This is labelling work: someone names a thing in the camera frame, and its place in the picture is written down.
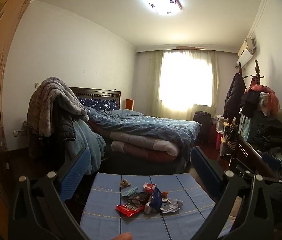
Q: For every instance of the red snack packet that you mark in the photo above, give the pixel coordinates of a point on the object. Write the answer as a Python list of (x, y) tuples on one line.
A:
[(129, 209)]

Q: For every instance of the white wall switch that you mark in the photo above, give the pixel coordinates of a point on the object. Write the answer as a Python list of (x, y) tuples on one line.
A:
[(38, 85)]

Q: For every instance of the grey patterned blanket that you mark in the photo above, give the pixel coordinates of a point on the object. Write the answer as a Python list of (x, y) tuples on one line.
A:
[(48, 97)]

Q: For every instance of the person's left hand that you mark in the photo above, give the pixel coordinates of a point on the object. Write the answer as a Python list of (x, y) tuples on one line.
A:
[(124, 236)]

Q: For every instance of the red quilt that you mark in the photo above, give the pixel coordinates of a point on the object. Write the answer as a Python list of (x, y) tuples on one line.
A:
[(151, 158)]

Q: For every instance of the brown paper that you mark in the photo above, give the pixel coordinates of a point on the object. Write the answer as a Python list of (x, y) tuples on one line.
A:
[(125, 183)]

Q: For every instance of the blue and white packet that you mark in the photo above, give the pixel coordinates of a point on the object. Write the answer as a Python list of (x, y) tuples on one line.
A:
[(155, 200)]

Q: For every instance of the wooden coat rack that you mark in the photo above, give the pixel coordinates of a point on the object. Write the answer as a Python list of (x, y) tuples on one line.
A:
[(256, 67)]

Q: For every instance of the sheer window curtain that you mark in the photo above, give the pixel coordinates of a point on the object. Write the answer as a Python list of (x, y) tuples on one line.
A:
[(186, 80)]

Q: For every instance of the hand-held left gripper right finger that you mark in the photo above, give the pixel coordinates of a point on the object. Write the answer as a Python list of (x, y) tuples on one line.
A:
[(206, 175)]

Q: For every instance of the dark bag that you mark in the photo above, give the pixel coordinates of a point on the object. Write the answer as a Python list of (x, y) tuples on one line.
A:
[(229, 133)]

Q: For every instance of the teal wrapper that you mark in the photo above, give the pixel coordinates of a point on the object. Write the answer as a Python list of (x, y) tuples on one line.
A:
[(129, 192)]

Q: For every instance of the pink box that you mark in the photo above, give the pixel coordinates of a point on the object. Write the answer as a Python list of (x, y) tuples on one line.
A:
[(218, 140)]

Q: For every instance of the black hanging coat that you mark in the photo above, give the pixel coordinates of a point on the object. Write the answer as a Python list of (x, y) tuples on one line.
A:
[(234, 95)]

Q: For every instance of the dark wooden headboard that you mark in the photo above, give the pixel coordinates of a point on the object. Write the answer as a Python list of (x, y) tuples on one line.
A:
[(95, 92)]

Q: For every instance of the red and white packet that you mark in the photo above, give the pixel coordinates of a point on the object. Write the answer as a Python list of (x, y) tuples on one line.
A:
[(149, 186)]

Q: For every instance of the dark snack packet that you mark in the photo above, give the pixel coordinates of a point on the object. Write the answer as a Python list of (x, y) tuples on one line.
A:
[(138, 198)]

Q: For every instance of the black suitcase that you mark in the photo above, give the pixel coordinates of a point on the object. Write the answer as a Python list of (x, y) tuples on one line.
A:
[(202, 125)]

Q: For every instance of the pink quilt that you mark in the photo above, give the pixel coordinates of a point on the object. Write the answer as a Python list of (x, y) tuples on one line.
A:
[(141, 142)]

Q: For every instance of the black hanging clothes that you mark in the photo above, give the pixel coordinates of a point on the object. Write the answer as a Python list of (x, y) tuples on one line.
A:
[(251, 102)]

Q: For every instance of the pile of black clothes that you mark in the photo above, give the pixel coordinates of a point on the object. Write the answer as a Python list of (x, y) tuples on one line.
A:
[(271, 132)]

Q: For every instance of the blue fleece blanket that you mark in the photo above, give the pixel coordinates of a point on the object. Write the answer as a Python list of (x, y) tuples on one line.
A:
[(90, 142)]

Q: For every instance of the orange box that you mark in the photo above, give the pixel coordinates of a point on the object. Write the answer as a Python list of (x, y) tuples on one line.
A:
[(165, 195)]

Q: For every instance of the white wrapper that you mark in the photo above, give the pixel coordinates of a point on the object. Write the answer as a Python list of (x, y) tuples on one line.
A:
[(172, 205)]

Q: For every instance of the blue star pillow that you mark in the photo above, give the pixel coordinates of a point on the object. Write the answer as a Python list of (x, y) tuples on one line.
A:
[(100, 103)]

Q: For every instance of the teal bag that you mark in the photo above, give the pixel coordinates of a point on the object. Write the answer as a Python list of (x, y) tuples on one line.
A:
[(246, 125)]

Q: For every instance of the white plastic container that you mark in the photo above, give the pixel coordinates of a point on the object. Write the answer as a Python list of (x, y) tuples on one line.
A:
[(221, 122)]

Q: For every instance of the wooden nightstand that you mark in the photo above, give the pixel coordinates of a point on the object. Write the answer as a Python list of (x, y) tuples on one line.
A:
[(129, 104)]

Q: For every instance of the white air conditioner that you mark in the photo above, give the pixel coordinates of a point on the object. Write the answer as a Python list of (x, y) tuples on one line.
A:
[(246, 52)]

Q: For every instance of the wall socket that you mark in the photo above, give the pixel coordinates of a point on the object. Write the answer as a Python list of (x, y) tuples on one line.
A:
[(18, 133)]

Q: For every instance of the blue duvet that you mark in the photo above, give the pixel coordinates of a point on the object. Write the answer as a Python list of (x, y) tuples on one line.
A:
[(143, 125)]

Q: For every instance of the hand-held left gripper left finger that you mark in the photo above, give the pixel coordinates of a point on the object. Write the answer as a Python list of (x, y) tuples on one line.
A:
[(75, 177)]

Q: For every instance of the blue striped table cloth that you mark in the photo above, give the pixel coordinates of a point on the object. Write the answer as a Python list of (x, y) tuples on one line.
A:
[(141, 227)]

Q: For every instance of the dark bed base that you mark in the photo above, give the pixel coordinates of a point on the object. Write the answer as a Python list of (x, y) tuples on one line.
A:
[(143, 168)]

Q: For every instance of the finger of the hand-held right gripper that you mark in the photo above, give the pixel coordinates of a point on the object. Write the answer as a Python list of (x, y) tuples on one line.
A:
[(242, 167)]

